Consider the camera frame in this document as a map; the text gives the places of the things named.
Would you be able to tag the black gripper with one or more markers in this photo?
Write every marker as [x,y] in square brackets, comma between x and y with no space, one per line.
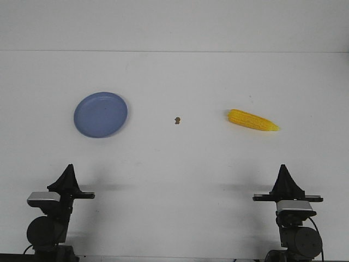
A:
[291,188]
[67,181]

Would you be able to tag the blue round plate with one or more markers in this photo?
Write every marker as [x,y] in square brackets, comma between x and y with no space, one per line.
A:
[100,115]

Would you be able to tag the yellow corn cob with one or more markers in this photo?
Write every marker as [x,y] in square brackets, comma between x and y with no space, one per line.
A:
[252,121]

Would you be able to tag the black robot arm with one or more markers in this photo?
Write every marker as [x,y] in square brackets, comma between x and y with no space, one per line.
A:
[300,243]
[47,233]

